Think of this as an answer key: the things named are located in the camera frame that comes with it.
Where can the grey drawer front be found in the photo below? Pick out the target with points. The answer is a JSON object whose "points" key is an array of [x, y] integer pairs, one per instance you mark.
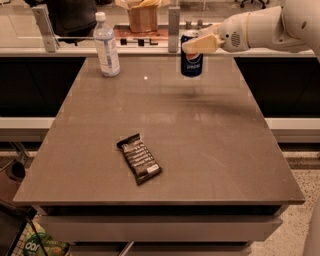
{"points": [[160, 228]]}

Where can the middle metal railing post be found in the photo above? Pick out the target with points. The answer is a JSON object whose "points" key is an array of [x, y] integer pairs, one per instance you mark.
{"points": [[173, 28]]}

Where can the black office chair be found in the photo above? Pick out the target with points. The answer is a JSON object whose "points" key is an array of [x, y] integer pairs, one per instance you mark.
{"points": [[72, 20]]}

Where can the clear plastic water bottle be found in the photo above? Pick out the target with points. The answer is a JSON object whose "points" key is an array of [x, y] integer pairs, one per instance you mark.
{"points": [[106, 47]]}

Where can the brown cardboard box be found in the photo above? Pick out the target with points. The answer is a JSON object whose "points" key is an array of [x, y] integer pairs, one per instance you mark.
{"points": [[142, 14]]}

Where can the black rxbar chocolate wrapper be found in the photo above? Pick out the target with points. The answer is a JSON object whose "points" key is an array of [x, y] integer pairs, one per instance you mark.
{"points": [[140, 160]]}

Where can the metal railing post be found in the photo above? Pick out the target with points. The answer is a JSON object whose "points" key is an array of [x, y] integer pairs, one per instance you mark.
{"points": [[43, 22], [173, 28]]}

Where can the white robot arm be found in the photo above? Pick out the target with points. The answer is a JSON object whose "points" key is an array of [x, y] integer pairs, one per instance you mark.
{"points": [[292, 27]]}

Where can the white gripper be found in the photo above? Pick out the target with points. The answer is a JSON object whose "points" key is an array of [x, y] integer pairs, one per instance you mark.
{"points": [[232, 38]]}

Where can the blue pepsi can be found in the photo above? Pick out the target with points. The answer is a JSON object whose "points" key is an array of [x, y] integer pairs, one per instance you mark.
{"points": [[191, 64]]}

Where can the left metal railing post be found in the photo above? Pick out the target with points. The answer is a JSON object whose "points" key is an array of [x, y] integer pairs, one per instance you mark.
{"points": [[43, 22]]}

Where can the green chip bag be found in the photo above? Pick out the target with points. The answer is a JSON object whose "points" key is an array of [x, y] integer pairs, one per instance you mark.
{"points": [[38, 242]]}

